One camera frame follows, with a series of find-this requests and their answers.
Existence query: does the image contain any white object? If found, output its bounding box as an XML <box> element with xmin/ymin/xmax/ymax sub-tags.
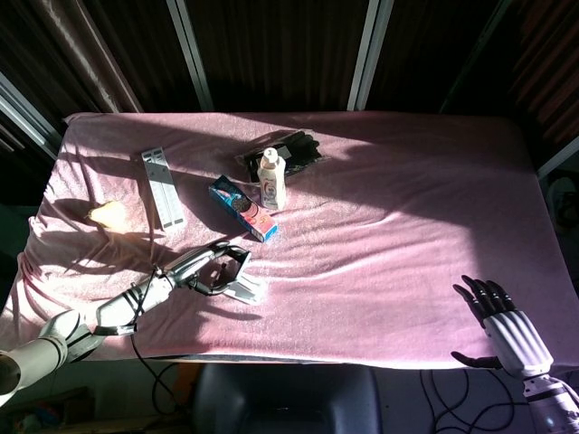
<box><xmin>223</xmin><ymin>266</ymin><xmax>268</xmax><ymax>305</ymax></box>

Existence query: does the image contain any white lotion bottle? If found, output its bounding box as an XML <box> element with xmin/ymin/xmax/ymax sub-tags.
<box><xmin>256</xmin><ymin>146</ymin><xmax>288</xmax><ymax>212</ymax></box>

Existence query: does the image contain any white metal frame post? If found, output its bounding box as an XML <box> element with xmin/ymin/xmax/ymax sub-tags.
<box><xmin>346</xmin><ymin>0</ymin><xmax>394</xmax><ymax>112</ymax></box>
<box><xmin>166</xmin><ymin>0</ymin><xmax>214</xmax><ymax>112</ymax></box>

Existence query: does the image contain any yellow pear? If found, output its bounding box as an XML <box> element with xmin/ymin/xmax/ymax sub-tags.
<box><xmin>85</xmin><ymin>200</ymin><xmax>133</xmax><ymax>235</ymax></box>

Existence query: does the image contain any blue cookie box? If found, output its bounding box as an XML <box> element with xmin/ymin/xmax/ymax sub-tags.
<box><xmin>208</xmin><ymin>175</ymin><xmax>280</xmax><ymax>244</ymax></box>

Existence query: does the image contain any black plastic packet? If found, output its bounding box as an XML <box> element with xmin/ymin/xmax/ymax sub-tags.
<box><xmin>234</xmin><ymin>129</ymin><xmax>323</xmax><ymax>183</ymax></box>

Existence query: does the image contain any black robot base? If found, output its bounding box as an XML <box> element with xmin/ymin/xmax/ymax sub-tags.
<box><xmin>191</xmin><ymin>363</ymin><xmax>379</xmax><ymax>434</ymax></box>

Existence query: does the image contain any pink table cloth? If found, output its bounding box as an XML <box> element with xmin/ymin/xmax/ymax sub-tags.
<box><xmin>0</xmin><ymin>110</ymin><xmax>570</xmax><ymax>371</ymax></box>

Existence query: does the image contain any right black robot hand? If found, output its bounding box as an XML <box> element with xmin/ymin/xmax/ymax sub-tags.
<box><xmin>451</xmin><ymin>274</ymin><xmax>555</xmax><ymax>378</ymax></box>

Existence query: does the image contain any grey metal bracket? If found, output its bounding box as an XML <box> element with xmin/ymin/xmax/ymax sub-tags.
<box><xmin>140</xmin><ymin>146</ymin><xmax>188</xmax><ymax>231</ymax></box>

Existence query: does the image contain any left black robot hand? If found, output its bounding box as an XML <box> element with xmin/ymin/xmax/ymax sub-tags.
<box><xmin>158</xmin><ymin>241</ymin><xmax>252</xmax><ymax>297</ymax></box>

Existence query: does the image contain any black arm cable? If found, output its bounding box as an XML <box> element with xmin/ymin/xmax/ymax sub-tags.
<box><xmin>119</xmin><ymin>266</ymin><xmax>186</xmax><ymax>417</ymax></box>

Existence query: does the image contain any brown curtain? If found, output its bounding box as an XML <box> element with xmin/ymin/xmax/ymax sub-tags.
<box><xmin>0</xmin><ymin>0</ymin><xmax>142</xmax><ymax>137</ymax></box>

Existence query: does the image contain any black floor cable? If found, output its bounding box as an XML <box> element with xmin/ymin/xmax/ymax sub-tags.
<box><xmin>419</xmin><ymin>368</ymin><xmax>528</xmax><ymax>434</ymax></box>

